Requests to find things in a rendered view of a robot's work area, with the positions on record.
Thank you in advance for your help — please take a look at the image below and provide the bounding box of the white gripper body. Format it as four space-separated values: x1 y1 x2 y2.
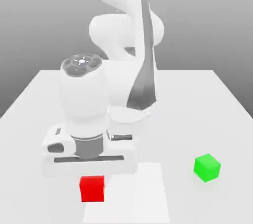
41 142 138 178

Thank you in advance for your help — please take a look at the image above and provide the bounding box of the small red cube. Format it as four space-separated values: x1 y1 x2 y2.
79 175 105 203

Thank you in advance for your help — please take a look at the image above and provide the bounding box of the small green cube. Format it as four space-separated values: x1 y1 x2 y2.
193 153 221 183

